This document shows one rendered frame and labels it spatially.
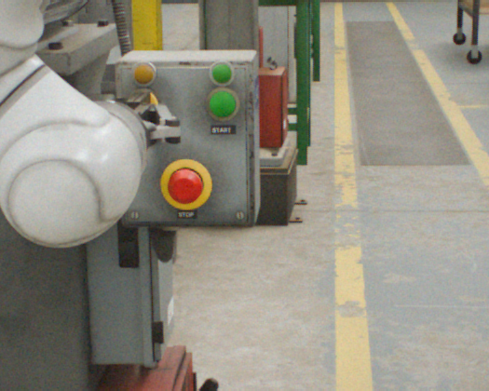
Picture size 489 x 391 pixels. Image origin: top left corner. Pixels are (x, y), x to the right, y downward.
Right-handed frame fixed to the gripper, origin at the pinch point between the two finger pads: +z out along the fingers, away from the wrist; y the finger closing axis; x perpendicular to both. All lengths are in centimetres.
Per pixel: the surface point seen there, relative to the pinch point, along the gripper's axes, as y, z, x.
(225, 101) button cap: 9.4, 3.5, 0.4
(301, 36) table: 5, 453, -41
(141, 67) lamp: -0.2, 3.5, 4.2
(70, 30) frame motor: -14.7, 31.8, 5.6
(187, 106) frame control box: 4.9, 4.0, -0.3
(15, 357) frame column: -22.3, 21.0, -38.5
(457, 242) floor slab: 70, 312, -107
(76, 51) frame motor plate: -10.6, 16.9, 4.5
